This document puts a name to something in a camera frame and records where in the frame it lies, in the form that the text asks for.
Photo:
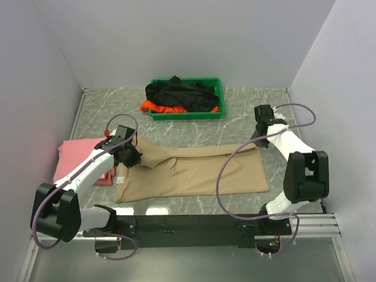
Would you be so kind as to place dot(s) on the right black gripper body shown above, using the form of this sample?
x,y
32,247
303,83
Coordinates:
x,y
259,140

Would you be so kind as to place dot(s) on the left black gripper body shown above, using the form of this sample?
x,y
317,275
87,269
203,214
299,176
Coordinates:
x,y
133,157

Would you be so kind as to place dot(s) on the beige t shirt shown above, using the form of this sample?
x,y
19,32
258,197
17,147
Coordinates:
x,y
191,171

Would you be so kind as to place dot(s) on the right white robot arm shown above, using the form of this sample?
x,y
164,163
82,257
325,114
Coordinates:
x,y
306,176

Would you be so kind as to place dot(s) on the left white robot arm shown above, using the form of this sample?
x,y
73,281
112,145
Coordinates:
x,y
56,209

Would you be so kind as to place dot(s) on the orange t shirt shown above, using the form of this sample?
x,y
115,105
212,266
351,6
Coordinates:
x,y
148,105

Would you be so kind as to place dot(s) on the light pink folded t shirt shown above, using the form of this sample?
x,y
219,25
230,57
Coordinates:
x,y
72,153

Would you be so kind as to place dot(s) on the green plastic bin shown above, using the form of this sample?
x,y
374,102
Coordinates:
x,y
214,82

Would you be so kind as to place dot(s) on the black t shirt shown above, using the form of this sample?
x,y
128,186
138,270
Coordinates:
x,y
175,92

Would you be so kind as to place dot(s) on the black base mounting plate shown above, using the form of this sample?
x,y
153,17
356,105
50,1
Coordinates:
x,y
208,230

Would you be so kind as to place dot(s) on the aluminium rail frame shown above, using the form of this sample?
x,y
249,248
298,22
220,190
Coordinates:
x,y
318,254

